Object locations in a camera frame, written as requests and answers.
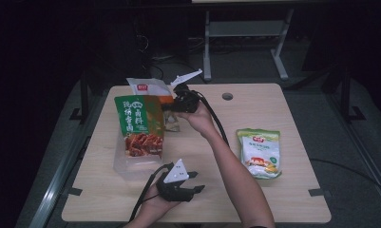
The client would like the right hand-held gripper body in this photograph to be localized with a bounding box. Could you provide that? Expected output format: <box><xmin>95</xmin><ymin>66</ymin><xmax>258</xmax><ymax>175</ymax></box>
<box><xmin>170</xmin><ymin>68</ymin><xmax>204</xmax><ymax>114</ymax></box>

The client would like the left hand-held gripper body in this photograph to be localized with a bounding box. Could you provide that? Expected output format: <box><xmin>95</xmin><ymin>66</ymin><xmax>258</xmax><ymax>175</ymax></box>
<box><xmin>155</xmin><ymin>158</ymin><xmax>196</xmax><ymax>203</ymax></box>

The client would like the white packet with red label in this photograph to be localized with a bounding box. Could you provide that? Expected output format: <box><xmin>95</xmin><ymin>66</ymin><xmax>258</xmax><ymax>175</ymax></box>
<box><xmin>125</xmin><ymin>77</ymin><xmax>181</xmax><ymax>133</ymax></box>

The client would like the green braised chicken feet packet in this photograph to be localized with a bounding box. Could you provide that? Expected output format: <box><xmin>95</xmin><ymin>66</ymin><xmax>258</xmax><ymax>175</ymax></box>
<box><xmin>114</xmin><ymin>94</ymin><xmax>165</xmax><ymax>160</ymax></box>

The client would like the clear plastic container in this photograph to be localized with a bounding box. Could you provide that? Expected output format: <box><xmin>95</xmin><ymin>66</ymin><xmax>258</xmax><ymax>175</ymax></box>
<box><xmin>112</xmin><ymin>132</ymin><xmax>165</xmax><ymax>182</ymax></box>

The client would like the person's right hand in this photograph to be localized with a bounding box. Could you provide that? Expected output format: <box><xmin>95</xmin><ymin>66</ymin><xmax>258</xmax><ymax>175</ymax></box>
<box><xmin>175</xmin><ymin>102</ymin><xmax>223</xmax><ymax>141</ymax></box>

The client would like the person's left hand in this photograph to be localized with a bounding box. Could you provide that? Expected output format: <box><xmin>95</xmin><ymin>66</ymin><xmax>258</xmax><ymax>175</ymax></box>
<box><xmin>134</xmin><ymin>182</ymin><xmax>183</xmax><ymax>226</ymax></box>

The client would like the white and green food packet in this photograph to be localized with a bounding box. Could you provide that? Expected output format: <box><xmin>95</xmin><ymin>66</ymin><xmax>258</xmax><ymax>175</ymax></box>
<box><xmin>236</xmin><ymin>127</ymin><xmax>283</xmax><ymax>181</ymax></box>

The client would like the grey metal stand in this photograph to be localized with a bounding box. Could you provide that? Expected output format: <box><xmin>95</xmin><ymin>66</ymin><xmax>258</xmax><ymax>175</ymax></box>
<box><xmin>202</xmin><ymin>9</ymin><xmax>295</xmax><ymax>82</ymax></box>

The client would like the black tape strip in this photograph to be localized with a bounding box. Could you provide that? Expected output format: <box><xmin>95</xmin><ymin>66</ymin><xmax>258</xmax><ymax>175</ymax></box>
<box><xmin>307</xmin><ymin>187</ymin><xmax>326</xmax><ymax>198</ymax></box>
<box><xmin>67</xmin><ymin>187</ymin><xmax>84</xmax><ymax>198</ymax></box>

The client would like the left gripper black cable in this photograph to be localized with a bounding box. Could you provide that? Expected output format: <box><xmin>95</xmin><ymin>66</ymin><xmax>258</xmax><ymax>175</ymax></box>
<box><xmin>128</xmin><ymin>162</ymin><xmax>174</xmax><ymax>222</ymax></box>

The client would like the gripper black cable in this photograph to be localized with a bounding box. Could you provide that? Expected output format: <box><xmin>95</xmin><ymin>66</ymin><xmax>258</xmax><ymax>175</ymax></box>
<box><xmin>191</xmin><ymin>89</ymin><xmax>230</xmax><ymax>147</ymax></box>
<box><xmin>128</xmin><ymin>162</ymin><xmax>174</xmax><ymax>222</ymax></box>

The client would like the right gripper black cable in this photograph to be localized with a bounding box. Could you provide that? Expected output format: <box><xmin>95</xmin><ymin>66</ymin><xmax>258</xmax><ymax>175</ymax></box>
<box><xmin>191</xmin><ymin>89</ymin><xmax>230</xmax><ymax>147</ymax></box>

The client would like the aluminium frame rail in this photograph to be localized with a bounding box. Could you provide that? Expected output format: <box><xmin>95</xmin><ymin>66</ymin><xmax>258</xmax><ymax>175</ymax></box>
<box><xmin>327</xmin><ymin>94</ymin><xmax>381</xmax><ymax>203</ymax></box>
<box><xmin>28</xmin><ymin>134</ymin><xmax>96</xmax><ymax>228</ymax></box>

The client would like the black floor cable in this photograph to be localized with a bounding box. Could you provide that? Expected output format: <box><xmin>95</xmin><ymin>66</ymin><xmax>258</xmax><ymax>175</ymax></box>
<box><xmin>309</xmin><ymin>158</ymin><xmax>381</xmax><ymax>198</ymax></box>

